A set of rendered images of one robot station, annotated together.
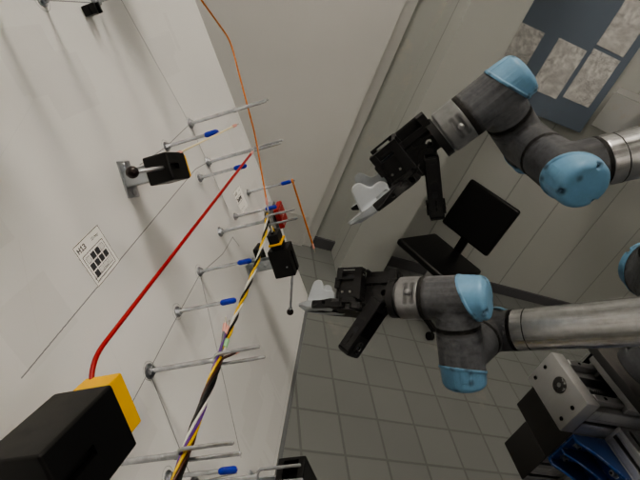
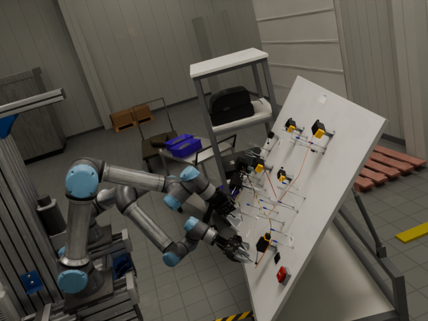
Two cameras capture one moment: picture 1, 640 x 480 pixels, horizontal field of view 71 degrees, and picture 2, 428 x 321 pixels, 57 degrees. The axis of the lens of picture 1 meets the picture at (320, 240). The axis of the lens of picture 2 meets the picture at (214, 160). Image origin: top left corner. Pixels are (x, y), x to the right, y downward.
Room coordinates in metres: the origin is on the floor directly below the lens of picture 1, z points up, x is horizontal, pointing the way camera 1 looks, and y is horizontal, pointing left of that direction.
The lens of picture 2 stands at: (2.29, 0.18, 2.16)
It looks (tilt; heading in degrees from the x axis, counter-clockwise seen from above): 20 degrees down; 189
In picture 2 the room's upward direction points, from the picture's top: 16 degrees counter-clockwise
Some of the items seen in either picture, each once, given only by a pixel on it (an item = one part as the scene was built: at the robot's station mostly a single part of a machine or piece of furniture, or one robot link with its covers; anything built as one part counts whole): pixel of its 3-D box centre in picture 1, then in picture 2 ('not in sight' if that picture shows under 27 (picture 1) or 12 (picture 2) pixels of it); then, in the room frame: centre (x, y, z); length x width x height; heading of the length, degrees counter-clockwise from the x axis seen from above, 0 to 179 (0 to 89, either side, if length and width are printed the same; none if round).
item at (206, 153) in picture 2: not in sight; (204, 176); (-1.85, -0.63, 0.49); 1.04 x 0.61 x 0.98; 32
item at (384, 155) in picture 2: not in sight; (361, 163); (-2.25, 1.21, 0.06); 1.22 x 0.86 x 0.11; 19
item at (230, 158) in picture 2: not in sight; (242, 162); (-0.46, -0.05, 1.09); 0.35 x 0.33 x 0.07; 7
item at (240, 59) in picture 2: not in sight; (253, 178); (-0.53, 0.01, 0.92); 0.61 x 0.50 x 1.85; 7
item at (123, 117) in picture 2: not in sight; (130, 117); (-7.98, -3.30, 0.20); 1.14 x 0.82 x 0.40; 109
